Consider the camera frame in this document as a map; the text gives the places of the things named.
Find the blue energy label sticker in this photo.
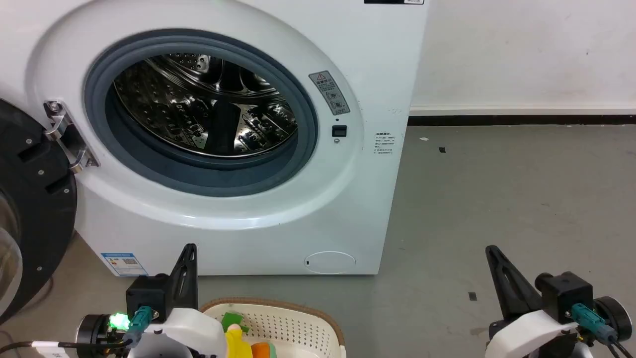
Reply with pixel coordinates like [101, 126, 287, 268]
[101, 253, 149, 277]

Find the black washing machine door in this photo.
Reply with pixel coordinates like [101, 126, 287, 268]
[0, 98, 78, 325]

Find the grey rubber door gasket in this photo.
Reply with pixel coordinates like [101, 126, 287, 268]
[83, 29, 319, 197]

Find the chrome door hinge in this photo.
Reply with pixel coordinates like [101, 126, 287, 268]
[43, 99, 100, 175]

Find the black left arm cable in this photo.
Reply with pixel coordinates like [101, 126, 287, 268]
[0, 340, 131, 351]

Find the teal plug left camera cable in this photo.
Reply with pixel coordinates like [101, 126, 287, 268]
[123, 306, 153, 346]

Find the small printed spec sticker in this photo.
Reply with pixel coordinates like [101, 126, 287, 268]
[374, 131, 394, 156]

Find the cream plastic laundry basket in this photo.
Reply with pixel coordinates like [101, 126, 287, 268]
[199, 297, 347, 358]

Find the round drain filter cover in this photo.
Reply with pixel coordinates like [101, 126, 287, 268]
[304, 251, 357, 274]

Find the white front-load washing machine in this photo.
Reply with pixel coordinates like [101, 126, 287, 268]
[0, 0, 431, 277]

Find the stainless steel washing machine drum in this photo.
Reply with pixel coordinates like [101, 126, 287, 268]
[113, 54, 299, 159]

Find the yellow toy peeled banana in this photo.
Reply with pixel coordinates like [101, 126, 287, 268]
[224, 323, 254, 358]

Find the teal plug right camera cable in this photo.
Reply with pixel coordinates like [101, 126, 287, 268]
[570, 304, 636, 358]

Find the black wall baseboard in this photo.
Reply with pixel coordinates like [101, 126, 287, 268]
[407, 115, 636, 126]

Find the teal plug camera cable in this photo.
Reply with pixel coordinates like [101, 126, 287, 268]
[570, 304, 636, 358]
[123, 306, 153, 346]

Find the grey warning sticker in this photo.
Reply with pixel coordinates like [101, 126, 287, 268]
[308, 70, 351, 116]

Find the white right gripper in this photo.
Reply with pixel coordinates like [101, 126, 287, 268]
[484, 245, 581, 358]

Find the green plush toy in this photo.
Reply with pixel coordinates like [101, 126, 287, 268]
[221, 312, 244, 333]

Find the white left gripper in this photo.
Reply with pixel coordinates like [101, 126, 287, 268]
[128, 243, 228, 358]

